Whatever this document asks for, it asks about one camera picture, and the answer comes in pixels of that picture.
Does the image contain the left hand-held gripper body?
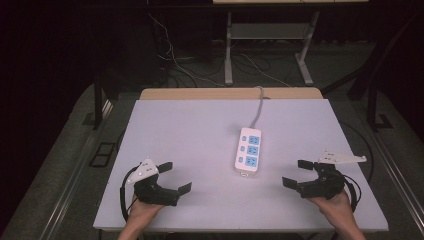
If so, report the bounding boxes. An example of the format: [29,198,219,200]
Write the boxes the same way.
[126,157,181,207]

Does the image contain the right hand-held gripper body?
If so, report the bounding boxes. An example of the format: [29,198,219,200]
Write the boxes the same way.
[296,150,368,201]

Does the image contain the person's left hand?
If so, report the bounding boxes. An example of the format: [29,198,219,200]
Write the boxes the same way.
[127,197,166,223]

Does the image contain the person's right hand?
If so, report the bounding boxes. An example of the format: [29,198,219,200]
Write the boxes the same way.
[306,190,355,222]

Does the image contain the white power strip blue sockets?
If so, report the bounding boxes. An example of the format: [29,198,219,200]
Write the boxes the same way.
[234,127,263,178]

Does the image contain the black metal stand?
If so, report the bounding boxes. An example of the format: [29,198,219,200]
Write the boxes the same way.
[92,74,116,131]
[364,76,395,133]

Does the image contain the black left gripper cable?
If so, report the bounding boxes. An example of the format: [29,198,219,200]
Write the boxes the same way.
[119,165,138,223]

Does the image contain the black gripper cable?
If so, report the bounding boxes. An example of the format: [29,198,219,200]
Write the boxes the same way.
[119,165,138,223]
[343,174,363,213]

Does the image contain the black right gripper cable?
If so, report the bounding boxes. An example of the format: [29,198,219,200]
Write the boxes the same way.
[343,174,363,213]

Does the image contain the thin black floor cable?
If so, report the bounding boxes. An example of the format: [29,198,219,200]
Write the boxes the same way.
[339,120,376,185]

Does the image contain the black floor frame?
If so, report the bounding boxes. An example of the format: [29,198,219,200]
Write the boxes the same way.
[88,142,117,169]

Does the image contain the grey power strip cable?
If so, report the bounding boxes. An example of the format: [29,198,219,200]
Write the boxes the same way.
[249,85,268,130]

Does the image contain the white cable on floor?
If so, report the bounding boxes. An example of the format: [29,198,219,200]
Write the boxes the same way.
[239,53,292,88]

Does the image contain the white metal desk frame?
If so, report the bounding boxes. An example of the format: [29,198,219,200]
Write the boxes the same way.
[224,10,322,87]

